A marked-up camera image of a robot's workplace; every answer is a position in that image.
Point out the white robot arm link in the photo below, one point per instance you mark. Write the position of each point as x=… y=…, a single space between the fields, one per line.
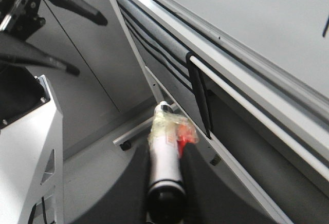
x=31 y=147

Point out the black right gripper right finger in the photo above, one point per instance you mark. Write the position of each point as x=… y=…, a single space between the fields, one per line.
x=209 y=199

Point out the red round magnet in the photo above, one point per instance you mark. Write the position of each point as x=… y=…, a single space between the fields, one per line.
x=186 y=133

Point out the white horizontal rod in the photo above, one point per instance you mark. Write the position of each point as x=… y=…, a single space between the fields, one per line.
x=316 y=164

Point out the white black whiteboard marker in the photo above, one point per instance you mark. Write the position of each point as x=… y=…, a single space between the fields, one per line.
x=166 y=196

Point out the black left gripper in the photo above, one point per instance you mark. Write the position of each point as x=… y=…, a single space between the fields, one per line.
x=20 y=20

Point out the whiteboard with aluminium frame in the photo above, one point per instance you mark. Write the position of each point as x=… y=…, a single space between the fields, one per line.
x=276 y=51

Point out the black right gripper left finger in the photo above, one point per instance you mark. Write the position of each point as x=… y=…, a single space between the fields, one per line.
x=126 y=201

